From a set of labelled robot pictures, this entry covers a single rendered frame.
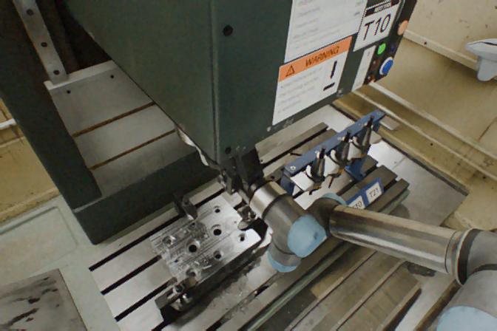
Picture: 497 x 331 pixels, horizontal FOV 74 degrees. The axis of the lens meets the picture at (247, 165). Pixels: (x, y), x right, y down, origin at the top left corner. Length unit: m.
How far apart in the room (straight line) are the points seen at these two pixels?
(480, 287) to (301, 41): 0.40
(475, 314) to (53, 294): 1.39
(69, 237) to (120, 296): 0.64
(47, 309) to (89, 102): 0.81
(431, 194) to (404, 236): 1.03
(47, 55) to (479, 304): 1.02
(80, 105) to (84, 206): 0.48
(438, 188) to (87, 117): 1.44
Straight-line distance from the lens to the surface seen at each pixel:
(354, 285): 1.40
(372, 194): 1.41
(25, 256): 1.79
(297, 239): 0.63
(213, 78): 0.41
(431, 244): 0.65
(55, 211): 1.87
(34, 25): 1.00
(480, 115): 1.53
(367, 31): 0.62
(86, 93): 1.10
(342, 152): 1.05
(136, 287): 1.19
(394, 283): 1.51
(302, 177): 1.00
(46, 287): 1.59
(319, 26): 0.51
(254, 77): 0.45
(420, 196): 1.68
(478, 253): 0.61
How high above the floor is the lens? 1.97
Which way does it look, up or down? 48 degrees down
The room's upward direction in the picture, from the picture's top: 4 degrees clockwise
